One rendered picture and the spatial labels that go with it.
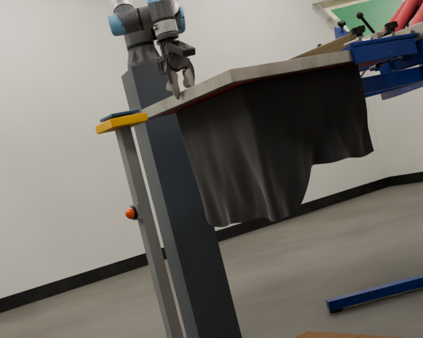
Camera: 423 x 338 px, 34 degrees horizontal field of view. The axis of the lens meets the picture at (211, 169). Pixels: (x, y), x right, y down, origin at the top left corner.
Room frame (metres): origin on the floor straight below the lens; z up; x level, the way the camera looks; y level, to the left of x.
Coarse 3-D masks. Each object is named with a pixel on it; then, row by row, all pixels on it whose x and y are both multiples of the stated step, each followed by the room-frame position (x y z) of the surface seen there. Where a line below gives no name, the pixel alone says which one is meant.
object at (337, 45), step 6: (342, 36) 2.38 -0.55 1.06; (348, 36) 2.35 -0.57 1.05; (354, 36) 2.35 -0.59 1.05; (330, 42) 2.43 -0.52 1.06; (336, 42) 2.40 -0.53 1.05; (342, 42) 2.38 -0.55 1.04; (318, 48) 2.48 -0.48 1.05; (324, 48) 2.46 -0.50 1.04; (330, 48) 2.43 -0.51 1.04; (336, 48) 2.41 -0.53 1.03; (342, 48) 2.38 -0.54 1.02; (300, 54) 2.57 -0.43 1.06; (306, 54) 2.54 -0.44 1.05; (312, 54) 2.52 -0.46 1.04; (318, 54) 2.49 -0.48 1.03
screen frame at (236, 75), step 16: (272, 64) 2.04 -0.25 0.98; (288, 64) 2.07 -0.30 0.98; (304, 64) 2.10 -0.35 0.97; (320, 64) 2.14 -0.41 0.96; (336, 64) 2.20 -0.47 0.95; (208, 80) 2.06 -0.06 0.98; (224, 80) 1.99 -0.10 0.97; (240, 80) 1.97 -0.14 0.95; (192, 96) 2.15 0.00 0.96; (144, 112) 2.43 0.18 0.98; (160, 112) 2.34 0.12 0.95
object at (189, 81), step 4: (188, 68) 2.22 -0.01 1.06; (184, 72) 2.22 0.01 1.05; (188, 72) 2.22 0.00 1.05; (184, 76) 2.23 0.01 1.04; (188, 76) 2.22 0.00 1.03; (192, 76) 2.23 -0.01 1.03; (184, 80) 2.26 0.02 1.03; (188, 80) 2.23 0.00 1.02; (192, 80) 2.23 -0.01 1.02; (184, 84) 2.27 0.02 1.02; (188, 84) 2.23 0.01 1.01; (192, 84) 2.22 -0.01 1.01
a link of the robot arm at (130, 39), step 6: (144, 30) 2.82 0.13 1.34; (150, 30) 2.83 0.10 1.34; (126, 36) 2.84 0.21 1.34; (132, 36) 2.82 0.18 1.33; (138, 36) 2.82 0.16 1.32; (144, 36) 2.83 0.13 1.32; (150, 36) 2.84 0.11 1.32; (126, 42) 2.85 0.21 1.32; (132, 42) 2.83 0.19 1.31; (138, 42) 2.82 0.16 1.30
